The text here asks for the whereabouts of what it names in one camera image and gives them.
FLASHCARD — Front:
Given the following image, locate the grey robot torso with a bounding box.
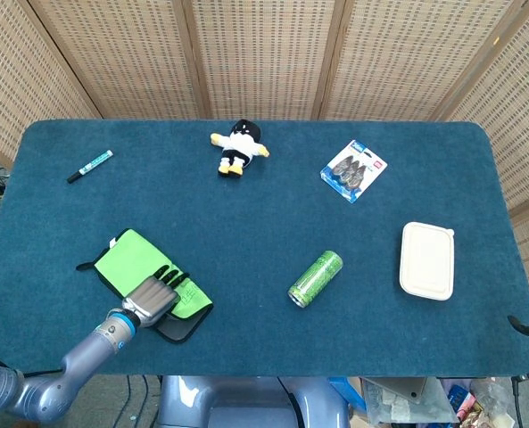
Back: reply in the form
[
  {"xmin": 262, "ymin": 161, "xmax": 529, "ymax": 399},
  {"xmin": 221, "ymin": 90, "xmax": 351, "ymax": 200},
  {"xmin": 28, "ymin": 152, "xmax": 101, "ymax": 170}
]
[{"xmin": 156, "ymin": 375, "xmax": 352, "ymax": 428}]

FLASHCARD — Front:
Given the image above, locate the black white yellow plush toy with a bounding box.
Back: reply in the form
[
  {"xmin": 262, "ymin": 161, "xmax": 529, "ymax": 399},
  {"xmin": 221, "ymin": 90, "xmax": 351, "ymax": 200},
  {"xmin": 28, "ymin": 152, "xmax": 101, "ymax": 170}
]
[{"xmin": 210, "ymin": 119, "xmax": 270, "ymax": 178}]

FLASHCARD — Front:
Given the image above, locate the woven wooden folding screen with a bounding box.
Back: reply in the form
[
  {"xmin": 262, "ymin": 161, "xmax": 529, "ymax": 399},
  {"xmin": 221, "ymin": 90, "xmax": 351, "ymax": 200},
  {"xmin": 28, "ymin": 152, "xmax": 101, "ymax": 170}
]
[{"xmin": 0, "ymin": 0, "xmax": 529, "ymax": 331}]

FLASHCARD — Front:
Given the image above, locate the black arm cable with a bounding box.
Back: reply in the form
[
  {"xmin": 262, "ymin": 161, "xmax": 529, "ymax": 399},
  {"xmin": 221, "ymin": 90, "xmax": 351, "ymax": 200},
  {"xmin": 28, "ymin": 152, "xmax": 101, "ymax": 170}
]
[{"xmin": 0, "ymin": 347, "xmax": 67, "ymax": 376}]

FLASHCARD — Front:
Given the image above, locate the beige lidded food container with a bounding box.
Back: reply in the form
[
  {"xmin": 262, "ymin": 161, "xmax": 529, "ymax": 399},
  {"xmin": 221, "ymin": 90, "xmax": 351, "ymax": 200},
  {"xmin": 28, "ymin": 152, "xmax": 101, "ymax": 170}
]
[{"xmin": 399, "ymin": 221, "xmax": 456, "ymax": 302}]

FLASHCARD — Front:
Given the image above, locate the white marker pen black cap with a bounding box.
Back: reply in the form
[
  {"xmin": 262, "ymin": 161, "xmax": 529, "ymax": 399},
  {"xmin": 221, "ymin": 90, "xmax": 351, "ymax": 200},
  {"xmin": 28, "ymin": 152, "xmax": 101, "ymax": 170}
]
[{"xmin": 66, "ymin": 149, "xmax": 114, "ymax": 185}]

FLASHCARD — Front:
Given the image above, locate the blue carpet table cover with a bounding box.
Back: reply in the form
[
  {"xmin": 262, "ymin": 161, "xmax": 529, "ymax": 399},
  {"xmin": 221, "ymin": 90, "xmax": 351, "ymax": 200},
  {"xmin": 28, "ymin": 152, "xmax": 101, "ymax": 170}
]
[{"xmin": 0, "ymin": 119, "xmax": 529, "ymax": 378}]

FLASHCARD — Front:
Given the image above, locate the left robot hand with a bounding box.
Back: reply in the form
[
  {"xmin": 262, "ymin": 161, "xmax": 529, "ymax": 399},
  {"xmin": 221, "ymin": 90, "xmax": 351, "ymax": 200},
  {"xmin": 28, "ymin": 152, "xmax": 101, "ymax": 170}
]
[{"xmin": 120, "ymin": 265, "xmax": 192, "ymax": 329}]

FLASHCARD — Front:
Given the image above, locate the green energy drink can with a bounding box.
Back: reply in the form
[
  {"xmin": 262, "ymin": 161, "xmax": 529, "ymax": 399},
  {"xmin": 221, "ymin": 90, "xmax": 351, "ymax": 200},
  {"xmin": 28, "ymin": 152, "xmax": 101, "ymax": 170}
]
[{"xmin": 287, "ymin": 250, "xmax": 344, "ymax": 309}]

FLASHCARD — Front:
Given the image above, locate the small blue box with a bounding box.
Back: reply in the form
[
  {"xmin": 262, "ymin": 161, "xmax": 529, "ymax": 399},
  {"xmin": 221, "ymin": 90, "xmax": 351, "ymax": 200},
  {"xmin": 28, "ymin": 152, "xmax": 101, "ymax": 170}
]
[{"xmin": 446, "ymin": 385, "xmax": 475, "ymax": 414}]

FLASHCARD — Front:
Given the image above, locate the grey microfibre cloth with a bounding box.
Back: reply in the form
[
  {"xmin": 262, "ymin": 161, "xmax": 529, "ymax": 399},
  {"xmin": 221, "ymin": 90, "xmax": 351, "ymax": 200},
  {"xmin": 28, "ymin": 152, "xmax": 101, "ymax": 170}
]
[{"xmin": 75, "ymin": 228, "xmax": 215, "ymax": 344}]

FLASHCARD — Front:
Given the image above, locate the blister pack of metal hooks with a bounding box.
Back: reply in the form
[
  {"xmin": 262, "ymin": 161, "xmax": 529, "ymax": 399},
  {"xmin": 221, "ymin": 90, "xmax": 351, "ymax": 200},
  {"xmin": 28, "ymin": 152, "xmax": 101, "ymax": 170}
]
[{"xmin": 319, "ymin": 139, "xmax": 389, "ymax": 204}]

